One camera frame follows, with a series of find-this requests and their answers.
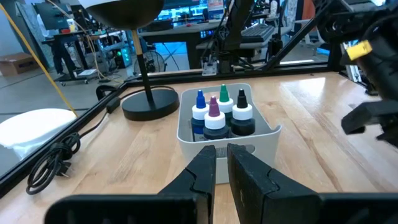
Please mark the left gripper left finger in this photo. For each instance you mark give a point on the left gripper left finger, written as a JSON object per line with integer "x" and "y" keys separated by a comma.
{"x": 192, "y": 205}

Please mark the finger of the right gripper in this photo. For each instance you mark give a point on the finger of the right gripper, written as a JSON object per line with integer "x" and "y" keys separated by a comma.
{"x": 390, "y": 138}
{"x": 370, "y": 115}

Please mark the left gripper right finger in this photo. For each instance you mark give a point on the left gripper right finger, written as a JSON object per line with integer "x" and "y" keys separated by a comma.
{"x": 255, "y": 199}

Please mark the large black food colouring bottle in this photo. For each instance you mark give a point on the large black food colouring bottle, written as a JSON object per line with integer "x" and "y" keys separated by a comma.
{"x": 242, "y": 124}

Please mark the large purple food colouring bottle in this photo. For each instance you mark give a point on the large purple food colouring bottle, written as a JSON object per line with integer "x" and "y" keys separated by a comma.
{"x": 214, "y": 121}

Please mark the large blue food colouring bottle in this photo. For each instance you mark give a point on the large blue food colouring bottle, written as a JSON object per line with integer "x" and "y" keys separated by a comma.
{"x": 200, "y": 113}

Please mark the large green food colouring bottle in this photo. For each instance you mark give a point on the large green food colouring bottle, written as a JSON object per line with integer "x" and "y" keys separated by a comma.
{"x": 224, "y": 104}

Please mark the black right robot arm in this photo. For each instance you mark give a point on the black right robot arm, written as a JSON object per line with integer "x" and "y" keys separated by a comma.
{"x": 239, "y": 25}

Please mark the grey plastic bin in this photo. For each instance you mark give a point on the grey plastic bin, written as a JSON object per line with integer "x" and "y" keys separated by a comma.
{"x": 261, "y": 146}

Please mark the globe table lamp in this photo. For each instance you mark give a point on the globe table lamp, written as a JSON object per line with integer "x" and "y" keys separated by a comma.
{"x": 149, "y": 107}

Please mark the black computer keyboard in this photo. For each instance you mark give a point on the black computer keyboard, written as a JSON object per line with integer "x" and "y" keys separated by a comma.
{"x": 258, "y": 33}

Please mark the black curved clamp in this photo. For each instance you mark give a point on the black curved clamp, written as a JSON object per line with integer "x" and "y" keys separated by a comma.
{"x": 99, "y": 92}

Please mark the black floor fan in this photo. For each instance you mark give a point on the black floor fan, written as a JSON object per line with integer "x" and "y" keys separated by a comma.
{"x": 155, "y": 62}

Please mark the computer tower green lights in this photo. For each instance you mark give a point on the computer tower green lights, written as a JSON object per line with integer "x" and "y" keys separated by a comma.
{"x": 124, "y": 57}

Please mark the white lined trash bin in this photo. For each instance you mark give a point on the white lined trash bin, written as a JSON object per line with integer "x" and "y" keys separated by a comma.
{"x": 31, "y": 130}

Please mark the cardboard box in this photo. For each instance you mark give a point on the cardboard box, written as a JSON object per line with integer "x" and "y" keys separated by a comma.
{"x": 18, "y": 63}

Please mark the small white metal bracket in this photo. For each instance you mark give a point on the small white metal bracket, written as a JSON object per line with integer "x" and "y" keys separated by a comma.
{"x": 209, "y": 68}

